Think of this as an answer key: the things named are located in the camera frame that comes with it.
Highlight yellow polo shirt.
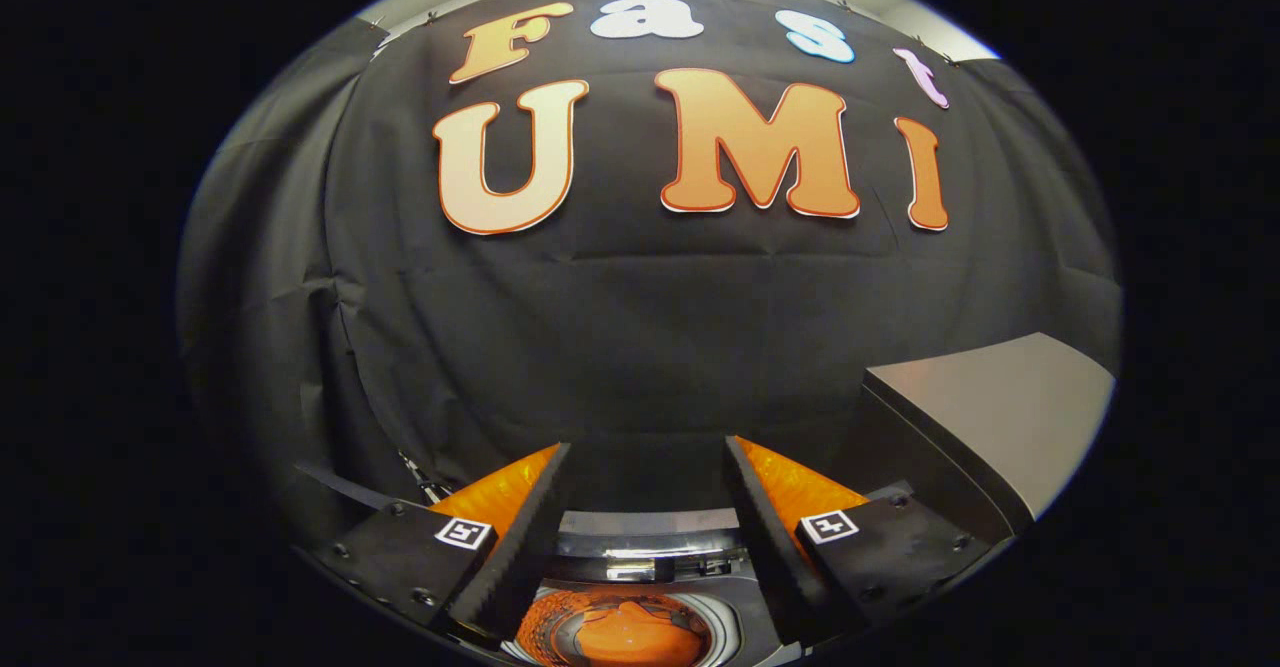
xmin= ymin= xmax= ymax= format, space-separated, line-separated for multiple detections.
xmin=545 ymin=597 xmax=701 ymax=667

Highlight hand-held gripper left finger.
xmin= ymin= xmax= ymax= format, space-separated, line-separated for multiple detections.
xmin=295 ymin=442 xmax=573 ymax=646

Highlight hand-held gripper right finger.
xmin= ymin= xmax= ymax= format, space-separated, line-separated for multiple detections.
xmin=722 ymin=435 xmax=1011 ymax=648

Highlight grey washing machine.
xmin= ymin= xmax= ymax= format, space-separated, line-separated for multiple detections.
xmin=500 ymin=507 xmax=801 ymax=667

